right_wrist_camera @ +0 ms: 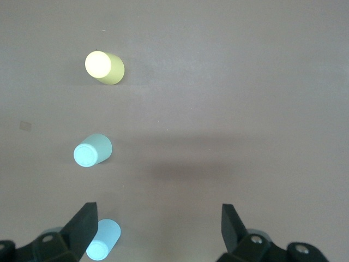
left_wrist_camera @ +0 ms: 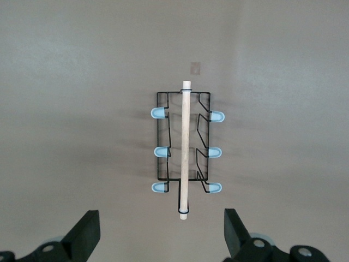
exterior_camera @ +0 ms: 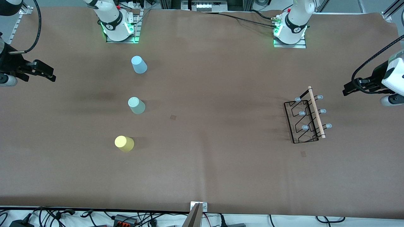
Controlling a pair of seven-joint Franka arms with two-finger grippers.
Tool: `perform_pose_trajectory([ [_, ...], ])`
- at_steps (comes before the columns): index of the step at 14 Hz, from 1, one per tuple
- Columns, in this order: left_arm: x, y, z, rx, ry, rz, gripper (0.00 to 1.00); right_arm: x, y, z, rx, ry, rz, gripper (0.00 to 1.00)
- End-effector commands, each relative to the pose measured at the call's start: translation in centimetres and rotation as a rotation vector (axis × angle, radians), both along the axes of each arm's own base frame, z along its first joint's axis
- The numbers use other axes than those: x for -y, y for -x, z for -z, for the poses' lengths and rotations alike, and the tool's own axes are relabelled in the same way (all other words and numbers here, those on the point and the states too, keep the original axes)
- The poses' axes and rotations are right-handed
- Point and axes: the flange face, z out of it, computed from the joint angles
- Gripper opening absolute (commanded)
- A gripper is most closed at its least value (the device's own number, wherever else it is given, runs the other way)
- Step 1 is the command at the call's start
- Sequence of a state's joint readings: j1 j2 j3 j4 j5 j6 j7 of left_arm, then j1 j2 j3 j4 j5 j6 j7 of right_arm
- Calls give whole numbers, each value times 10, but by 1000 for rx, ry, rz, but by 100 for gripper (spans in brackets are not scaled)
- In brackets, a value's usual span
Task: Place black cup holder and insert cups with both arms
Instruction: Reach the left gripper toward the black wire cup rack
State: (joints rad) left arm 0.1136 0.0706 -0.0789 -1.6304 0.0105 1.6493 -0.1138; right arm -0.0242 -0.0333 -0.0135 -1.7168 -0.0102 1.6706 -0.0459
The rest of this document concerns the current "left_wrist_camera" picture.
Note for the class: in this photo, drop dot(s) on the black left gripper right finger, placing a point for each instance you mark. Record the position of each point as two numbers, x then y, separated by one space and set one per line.
237 237

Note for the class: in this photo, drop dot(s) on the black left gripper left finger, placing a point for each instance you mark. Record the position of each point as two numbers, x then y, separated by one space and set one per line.
81 234

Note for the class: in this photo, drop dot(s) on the clear tape patch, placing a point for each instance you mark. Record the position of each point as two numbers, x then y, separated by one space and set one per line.
195 68

